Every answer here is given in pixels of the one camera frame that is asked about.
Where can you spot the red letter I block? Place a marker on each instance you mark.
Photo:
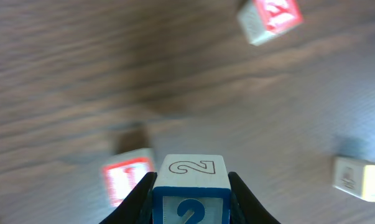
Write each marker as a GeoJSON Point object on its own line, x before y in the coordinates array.
{"type": "Point", "coordinates": [124, 171]}

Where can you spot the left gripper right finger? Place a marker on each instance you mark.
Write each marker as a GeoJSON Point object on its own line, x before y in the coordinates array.
{"type": "Point", "coordinates": [245, 207]}

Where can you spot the red letter A block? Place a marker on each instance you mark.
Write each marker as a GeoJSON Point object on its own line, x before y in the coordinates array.
{"type": "Point", "coordinates": [263, 20]}

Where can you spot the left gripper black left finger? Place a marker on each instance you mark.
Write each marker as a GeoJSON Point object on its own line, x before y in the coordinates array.
{"type": "Point", "coordinates": [137, 207]}

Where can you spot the blue number 2 block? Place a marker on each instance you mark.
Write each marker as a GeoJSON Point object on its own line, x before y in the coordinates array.
{"type": "Point", "coordinates": [192, 188]}

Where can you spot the yellow block lower right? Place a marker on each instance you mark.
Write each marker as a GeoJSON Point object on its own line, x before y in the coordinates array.
{"type": "Point", "coordinates": [355, 177]}

